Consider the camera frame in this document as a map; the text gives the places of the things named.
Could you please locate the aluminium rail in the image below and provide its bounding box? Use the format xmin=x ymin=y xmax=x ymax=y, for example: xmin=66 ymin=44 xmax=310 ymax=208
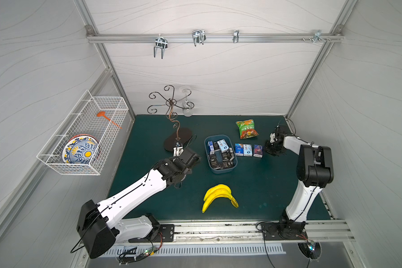
xmin=87 ymin=33 xmax=345 ymax=44
xmin=80 ymin=219 xmax=356 ymax=243

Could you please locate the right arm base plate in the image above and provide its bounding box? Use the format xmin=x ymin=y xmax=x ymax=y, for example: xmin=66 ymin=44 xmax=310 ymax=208
xmin=256 ymin=221 xmax=308 ymax=241

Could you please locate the small metal hook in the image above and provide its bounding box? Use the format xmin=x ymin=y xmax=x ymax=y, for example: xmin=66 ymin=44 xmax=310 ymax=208
xmin=232 ymin=30 xmax=240 ymax=44

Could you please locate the aluminium top rail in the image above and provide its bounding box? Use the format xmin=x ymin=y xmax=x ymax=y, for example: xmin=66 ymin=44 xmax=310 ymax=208
xmin=87 ymin=33 xmax=345 ymax=44

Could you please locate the metal double hook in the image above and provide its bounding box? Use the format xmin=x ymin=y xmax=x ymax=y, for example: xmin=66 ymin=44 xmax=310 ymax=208
xmin=154 ymin=36 xmax=168 ymax=59
xmin=192 ymin=30 xmax=206 ymax=46

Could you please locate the green snack bag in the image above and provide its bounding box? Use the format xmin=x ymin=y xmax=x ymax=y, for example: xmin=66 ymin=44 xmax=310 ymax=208
xmin=236 ymin=119 xmax=259 ymax=140

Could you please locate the white wire basket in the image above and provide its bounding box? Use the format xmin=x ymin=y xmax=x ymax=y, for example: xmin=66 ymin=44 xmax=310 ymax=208
xmin=37 ymin=91 xmax=128 ymax=176

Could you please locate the blue yellow patterned plate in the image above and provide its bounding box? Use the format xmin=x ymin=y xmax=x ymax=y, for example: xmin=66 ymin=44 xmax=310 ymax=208
xmin=61 ymin=135 xmax=99 ymax=165

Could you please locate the metal double hook left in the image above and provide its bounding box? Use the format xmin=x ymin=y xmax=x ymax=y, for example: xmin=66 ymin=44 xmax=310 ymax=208
xmin=154 ymin=36 xmax=168 ymax=59

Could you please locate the metal bracket hook right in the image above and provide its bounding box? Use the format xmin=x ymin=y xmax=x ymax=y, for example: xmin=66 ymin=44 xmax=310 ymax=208
xmin=301 ymin=30 xmax=332 ymax=44

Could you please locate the yellow banana bunch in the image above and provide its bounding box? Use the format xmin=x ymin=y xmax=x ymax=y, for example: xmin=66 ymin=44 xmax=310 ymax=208
xmin=202 ymin=184 xmax=239 ymax=213

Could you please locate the aluminium front rail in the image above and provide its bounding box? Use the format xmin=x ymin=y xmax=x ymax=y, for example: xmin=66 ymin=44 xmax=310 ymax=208
xmin=80 ymin=219 xmax=356 ymax=243

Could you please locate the teal plastic storage box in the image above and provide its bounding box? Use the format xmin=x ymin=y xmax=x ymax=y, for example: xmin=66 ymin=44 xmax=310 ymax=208
xmin=204 ymin=135 xmax=238 ymax=174

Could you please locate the metal double hook middle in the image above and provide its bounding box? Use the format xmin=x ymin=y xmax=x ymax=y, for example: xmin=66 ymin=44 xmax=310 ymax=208
xmin=192 ymin=30 xmax=206 ymax=46

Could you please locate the clear glass cup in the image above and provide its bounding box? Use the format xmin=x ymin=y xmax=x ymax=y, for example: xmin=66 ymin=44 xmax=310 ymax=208
xmin=180 ymin=87 xmax=194 ymax=117

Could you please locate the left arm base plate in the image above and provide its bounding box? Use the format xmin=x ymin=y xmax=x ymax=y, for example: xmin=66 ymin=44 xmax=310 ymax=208
xmin=128 ymin=224 xmax=175 ymax=243

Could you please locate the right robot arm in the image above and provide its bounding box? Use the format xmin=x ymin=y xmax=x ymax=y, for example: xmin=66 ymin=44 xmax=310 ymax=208
xmin=265 ymin=125 xmax=334 ymax=236

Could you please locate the orange plastic spoon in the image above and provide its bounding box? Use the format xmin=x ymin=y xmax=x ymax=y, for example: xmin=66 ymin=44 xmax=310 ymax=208
xmin=97 ymin=111 xmax=122 ymax=129

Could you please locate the white blue tissue pack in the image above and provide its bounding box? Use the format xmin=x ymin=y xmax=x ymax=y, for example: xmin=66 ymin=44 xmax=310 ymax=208
xmin=217 ymin=139 xmax=230 ymax=153

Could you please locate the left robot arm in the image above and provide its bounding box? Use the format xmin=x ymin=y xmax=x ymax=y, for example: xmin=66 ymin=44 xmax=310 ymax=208
xmin=77 ymin=147 xmax=200 ymax=259

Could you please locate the metal scroll stand dark base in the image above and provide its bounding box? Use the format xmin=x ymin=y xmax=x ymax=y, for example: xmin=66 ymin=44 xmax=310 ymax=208
xmin=147 ymin=85 xmax=193 ymax=153

